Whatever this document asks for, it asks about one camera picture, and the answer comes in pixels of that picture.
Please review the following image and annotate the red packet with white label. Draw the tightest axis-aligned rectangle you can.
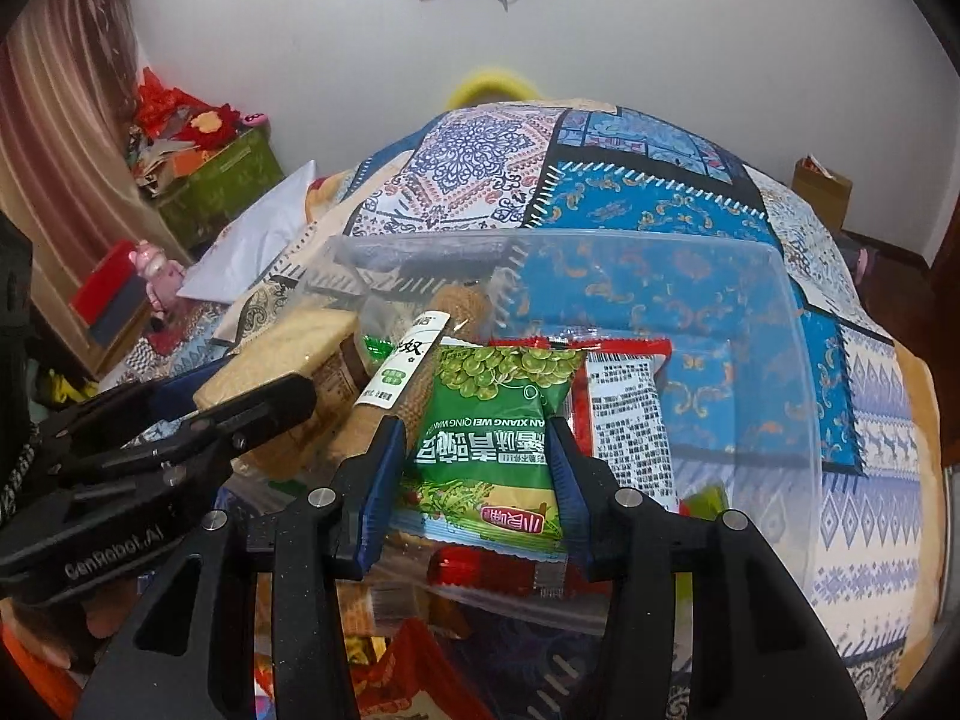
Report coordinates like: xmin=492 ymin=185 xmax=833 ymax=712
xmin=487 ymin=336 xmax=681 ymax=517

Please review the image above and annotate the pink toy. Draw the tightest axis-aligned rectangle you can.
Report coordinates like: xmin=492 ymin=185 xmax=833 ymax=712
xmin=129 ymin=240 xmax=188 ymax=312

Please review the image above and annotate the green storage box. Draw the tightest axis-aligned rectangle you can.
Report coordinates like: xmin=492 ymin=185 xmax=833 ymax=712
xmin=154 ymin=127 xmax=284 ymax=250

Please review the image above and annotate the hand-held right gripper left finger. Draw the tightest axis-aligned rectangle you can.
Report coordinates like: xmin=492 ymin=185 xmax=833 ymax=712
xmin=75 ymin=412 xmax=410 ymax=720

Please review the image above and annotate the green box of clutter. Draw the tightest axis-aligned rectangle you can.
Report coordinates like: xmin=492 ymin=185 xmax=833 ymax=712
xmin=126 ymin=67 xmax=271 ymax=197

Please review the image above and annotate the cardboard box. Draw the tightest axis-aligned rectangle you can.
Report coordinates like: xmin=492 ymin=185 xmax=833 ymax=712
xmin=791 ymin=155 xmax=854 ymax=232

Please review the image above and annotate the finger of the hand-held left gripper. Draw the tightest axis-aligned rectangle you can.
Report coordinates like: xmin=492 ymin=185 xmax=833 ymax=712
xmin=30 ymin=379 xmax=226 ymax=470
xmin=56 ymin=371 xmax=317 ymax=515

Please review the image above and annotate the orange patterned cloth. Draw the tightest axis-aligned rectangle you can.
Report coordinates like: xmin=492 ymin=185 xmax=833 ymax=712
xmin=304 ymin=171 xmax=362 ymax=224

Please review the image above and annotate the green pea snack packet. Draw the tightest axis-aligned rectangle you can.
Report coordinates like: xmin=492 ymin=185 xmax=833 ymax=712
xmin=391 ymin=341 xmax=590 ymax=563

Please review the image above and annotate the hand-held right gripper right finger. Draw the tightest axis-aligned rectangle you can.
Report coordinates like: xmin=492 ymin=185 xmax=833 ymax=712
xmin=551 ymin=427 xmax=841 ymax=720

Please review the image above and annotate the purple slipper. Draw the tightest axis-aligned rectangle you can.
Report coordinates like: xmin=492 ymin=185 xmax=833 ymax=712
xmin=835 ymin=236 xmax=876 ymax=287

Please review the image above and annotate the yellow ring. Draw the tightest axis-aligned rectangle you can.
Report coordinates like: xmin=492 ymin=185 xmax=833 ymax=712
xmin=446 ymin=69 xmax=538 ymax=108

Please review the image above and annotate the red box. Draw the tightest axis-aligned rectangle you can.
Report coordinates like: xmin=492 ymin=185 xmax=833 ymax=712
xmin=69 ymin=241 xmax=143 ymax=350

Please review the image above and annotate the white pillow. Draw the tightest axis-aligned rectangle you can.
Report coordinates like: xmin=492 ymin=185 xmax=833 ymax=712
xmin=176 ymin=160 xmax=317 ymax=302

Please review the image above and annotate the patchwork blanket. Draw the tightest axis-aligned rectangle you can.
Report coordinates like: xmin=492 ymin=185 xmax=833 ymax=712
xmin=112 ymin=97 xmax=942 ymax=720

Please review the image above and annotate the brown cake packet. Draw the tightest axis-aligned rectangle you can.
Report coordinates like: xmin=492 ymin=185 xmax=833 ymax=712
xmin=328 ymin=307 xmax=452 ymax=470

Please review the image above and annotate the clear plastic container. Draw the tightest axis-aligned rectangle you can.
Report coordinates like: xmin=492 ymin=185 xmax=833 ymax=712
xmin=300 ymin=229 xmax=826 ymax=642

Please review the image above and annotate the striped brown curtain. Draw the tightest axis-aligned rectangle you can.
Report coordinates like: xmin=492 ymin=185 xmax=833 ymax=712
xmin=0 ymin=0 xmax=188 ymax=383

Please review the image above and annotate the beige wafer packet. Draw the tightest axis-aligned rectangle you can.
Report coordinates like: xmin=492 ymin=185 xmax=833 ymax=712
xmin=192 ymin=306 xmax=362 ymax=422

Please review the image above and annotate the person's left hand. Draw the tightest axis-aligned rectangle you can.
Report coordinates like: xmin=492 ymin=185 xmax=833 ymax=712
xmin=84 ymin=577 xmax=155 ymax=653

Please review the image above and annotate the plain red snack packet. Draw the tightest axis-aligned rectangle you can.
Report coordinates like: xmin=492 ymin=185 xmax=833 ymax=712
xmin=426 ymin=546 xmax=595 ymax=602

